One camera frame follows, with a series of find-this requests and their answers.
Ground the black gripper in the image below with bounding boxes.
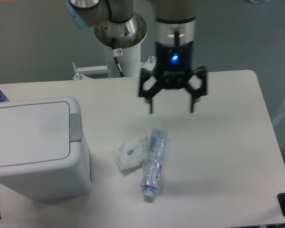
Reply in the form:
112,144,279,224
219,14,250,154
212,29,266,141
138,41,208,114

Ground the white plastic trash can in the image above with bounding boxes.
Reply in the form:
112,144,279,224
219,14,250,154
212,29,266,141
0,96,92,201

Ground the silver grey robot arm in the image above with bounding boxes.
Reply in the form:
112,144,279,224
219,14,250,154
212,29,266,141
66,0,208,112

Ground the crushed clear plastic bottle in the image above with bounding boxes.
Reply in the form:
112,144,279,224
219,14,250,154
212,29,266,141
141,129,168,200

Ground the white pedestal foot middle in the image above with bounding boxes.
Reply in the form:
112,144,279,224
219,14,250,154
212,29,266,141
141,56,157,71

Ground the white pedestal foot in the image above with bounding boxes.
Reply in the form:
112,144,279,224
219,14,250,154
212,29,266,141
141,56,157,71
72,62,108,80

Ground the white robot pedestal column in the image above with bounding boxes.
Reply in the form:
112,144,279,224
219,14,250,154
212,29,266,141
103,43,141,78

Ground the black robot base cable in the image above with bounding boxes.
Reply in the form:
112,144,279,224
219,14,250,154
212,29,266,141
111,36,126,78

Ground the white pedestal foot left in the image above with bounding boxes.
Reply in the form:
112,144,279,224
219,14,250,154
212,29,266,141
72,62,108,80

